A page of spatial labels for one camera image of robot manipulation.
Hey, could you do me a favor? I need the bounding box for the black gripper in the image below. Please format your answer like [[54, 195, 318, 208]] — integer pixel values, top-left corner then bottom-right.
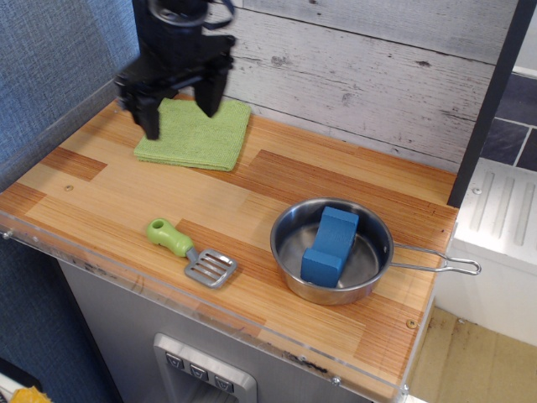
[[115, 12, 235, 140]]

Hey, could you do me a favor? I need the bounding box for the green rag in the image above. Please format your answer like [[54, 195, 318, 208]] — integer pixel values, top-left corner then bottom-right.
[[133, 99, 251, 172]]

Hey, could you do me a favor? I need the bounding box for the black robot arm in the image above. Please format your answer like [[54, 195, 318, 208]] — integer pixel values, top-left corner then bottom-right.
[[115, 1, 236, 140]]

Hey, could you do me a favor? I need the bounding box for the blue wooden block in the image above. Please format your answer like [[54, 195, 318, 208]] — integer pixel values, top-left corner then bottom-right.
[[300, 207, 359, 288]]

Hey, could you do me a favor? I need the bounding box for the silver dispenser panel with buttons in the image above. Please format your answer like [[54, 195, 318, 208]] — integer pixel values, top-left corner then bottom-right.
[[154, 333, 258, 402]]

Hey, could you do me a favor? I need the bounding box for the yellow object at corner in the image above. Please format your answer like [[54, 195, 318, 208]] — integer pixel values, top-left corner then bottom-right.
[[10, 387, 52, 403]]

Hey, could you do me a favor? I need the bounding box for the white ribbed sink drainer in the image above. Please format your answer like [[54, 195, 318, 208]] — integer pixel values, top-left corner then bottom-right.
[[452, 159, 536, 265]]

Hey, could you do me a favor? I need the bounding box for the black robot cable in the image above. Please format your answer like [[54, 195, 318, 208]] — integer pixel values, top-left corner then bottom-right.
[[203, 0, 236, 31]]

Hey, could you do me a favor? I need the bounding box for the green-handled toy spatula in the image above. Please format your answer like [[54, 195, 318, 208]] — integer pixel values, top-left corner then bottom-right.
[[146, 218, 237, 289]]

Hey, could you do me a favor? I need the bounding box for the silver pot with wire handle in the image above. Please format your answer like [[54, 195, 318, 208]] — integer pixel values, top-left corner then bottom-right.
[[269, 197, 482, 306]]

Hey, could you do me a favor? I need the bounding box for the dark grey right post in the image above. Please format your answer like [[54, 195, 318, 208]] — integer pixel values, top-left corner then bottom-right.
[[447, 0, 536, 208]]

